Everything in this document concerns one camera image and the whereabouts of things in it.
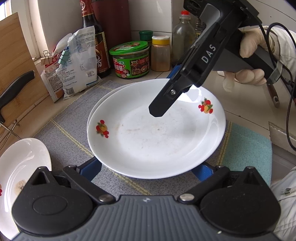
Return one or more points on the bamboo cutting board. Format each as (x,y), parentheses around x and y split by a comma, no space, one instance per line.
(16,58)

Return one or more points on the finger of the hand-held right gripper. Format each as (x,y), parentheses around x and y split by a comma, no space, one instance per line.
(165,102)
(174,73)

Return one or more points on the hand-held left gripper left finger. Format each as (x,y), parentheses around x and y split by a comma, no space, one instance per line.
(90,169)

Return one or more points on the person's white jacket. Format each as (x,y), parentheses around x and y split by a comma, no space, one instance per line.
(286,197)

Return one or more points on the green binder clip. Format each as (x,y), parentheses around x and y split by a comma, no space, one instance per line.
(66,53)
(61,59)

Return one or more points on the small green capped jar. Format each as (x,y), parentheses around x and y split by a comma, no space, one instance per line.
(145,36)

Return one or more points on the dark red knife block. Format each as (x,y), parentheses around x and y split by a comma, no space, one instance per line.
(115,23)

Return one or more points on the red capped glass bottle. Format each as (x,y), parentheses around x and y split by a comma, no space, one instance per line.
(182,34)

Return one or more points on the person's right forearm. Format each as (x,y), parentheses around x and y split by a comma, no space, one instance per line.
(286,41)

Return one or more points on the person's right hand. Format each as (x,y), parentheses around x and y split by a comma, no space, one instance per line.
(254,39)

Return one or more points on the yellow capped spice jar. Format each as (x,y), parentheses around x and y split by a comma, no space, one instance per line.
(160,55)

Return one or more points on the dark soy sauce bottle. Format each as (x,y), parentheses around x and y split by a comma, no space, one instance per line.
(99,51)

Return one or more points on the white plate with brown stain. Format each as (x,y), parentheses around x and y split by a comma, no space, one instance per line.
(23,162)

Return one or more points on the white plate red fruit print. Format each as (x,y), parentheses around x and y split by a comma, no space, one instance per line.
(143,139)
(104,95)

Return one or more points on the red and white food bag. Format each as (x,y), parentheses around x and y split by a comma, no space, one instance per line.
(50,81)

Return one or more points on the white plastic food bag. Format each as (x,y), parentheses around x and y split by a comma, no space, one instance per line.
(78,69)

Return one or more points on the silver binder clip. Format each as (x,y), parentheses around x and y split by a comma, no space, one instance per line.
(46,59)

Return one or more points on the green lidded sauce jar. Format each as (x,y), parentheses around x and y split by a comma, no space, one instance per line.
(129,64)

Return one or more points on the grey and teal dish towel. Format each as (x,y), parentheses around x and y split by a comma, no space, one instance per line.
(69,129)

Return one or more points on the kitchen spatula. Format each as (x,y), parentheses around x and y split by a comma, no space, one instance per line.
(273,95)

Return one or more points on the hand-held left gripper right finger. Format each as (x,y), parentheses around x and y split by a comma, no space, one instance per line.
(203,172)

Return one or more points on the window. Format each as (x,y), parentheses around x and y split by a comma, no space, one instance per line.
(4,7)

